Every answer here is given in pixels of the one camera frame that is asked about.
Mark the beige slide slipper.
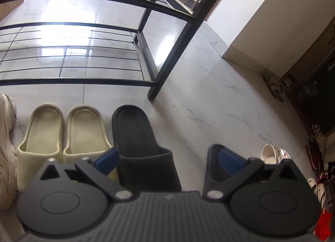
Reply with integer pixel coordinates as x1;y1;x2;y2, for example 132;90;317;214
17;104;64;165
63;105;119;182

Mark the black metal shoe rack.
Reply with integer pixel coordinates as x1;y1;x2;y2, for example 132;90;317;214
0;0;241;100

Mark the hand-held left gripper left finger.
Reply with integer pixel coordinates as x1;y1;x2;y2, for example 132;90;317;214
39;147;133;201

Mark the white shoe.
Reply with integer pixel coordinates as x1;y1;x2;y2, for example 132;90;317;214
261;144;291;165

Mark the dark wooden cabinet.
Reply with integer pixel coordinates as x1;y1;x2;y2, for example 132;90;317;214
283;30;335;138

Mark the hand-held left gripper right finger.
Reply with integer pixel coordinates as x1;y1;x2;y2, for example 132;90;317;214
203;145;301;202

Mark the beige knit sneaker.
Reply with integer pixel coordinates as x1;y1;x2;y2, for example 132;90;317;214
0;93;19;210

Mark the pile of assorted shoes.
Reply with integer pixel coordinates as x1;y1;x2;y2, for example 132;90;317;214
305;123;335;211

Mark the patterned sandal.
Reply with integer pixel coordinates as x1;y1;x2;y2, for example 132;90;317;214
262;74;286;102

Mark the red bag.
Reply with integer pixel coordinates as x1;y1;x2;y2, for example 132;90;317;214
314;212;333;241

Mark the black slide slipper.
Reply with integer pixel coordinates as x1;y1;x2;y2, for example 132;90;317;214
112;105;182;193
204;144;252;193

